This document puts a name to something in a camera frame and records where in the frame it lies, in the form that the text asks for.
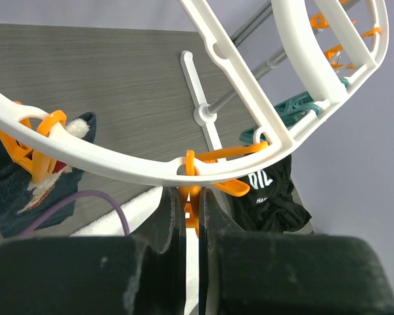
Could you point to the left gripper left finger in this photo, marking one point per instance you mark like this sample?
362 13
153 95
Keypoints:
159 283

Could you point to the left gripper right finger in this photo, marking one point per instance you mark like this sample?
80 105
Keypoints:
212 221

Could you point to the white round clip hanger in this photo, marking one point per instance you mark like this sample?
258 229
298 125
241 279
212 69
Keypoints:
98 85

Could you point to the white towel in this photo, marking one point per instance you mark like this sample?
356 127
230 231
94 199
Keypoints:
136 211

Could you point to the black printed t-shirt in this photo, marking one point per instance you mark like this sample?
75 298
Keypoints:
269 206

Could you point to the white metal drying rack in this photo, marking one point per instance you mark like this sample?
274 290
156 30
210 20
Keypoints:
205 114

